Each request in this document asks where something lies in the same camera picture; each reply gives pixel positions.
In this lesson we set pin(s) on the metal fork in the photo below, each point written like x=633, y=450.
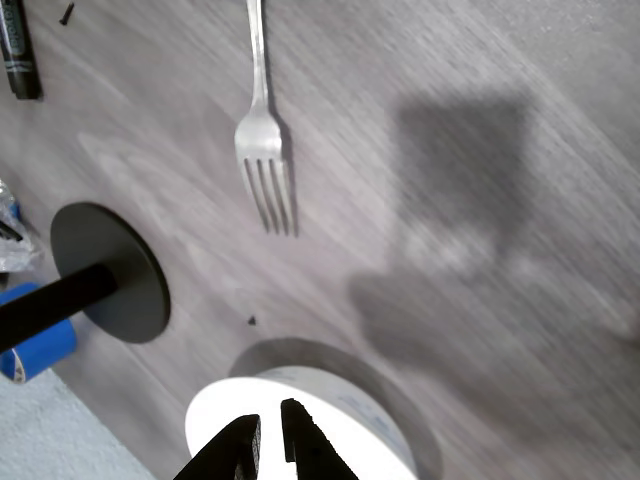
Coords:
x=257, y=135

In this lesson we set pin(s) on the black screw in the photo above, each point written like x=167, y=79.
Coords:
x=66, y=14

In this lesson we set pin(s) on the clear plastic wrapper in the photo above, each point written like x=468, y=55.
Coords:
x=10, y=250

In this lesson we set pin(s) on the black stand with round base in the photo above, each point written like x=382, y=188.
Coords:
x=125, y=240

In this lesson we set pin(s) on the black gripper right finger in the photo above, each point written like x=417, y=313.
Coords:
x=305, y=450

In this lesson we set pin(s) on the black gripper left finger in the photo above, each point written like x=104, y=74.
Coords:
x=237, y=450

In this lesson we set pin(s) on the black marker pen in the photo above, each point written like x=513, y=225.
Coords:
x=17, y=50

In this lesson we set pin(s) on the blue tape roll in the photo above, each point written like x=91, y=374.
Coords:
x=40, y=350

